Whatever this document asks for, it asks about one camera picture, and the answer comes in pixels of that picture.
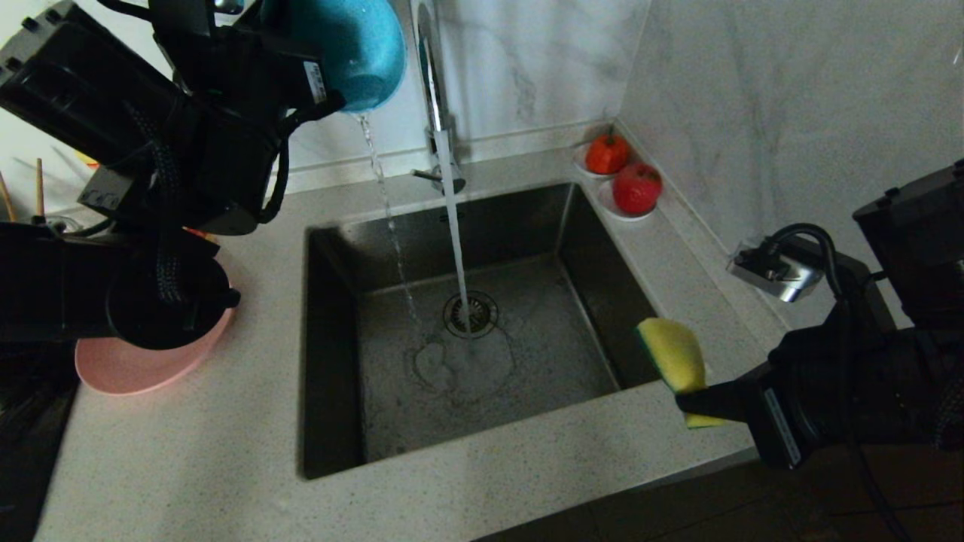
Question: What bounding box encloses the chrome faucet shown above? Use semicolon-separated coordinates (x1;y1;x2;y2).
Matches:
410;0;466;196

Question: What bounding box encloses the metal sink drain strainer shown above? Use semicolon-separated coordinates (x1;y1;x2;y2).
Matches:
443;291;499;340

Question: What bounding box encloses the stainless steel sink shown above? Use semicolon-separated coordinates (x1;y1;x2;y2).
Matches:
300;183;690;480

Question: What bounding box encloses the red apple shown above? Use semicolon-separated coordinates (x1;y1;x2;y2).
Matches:
612;163;663;215

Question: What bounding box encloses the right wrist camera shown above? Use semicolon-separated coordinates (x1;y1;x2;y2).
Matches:
727;237;878;306

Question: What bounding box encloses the pink round plate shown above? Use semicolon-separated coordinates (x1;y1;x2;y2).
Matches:
74;305;236;396

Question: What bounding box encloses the yellow green sponge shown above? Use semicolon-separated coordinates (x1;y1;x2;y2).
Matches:
636;316;730;430

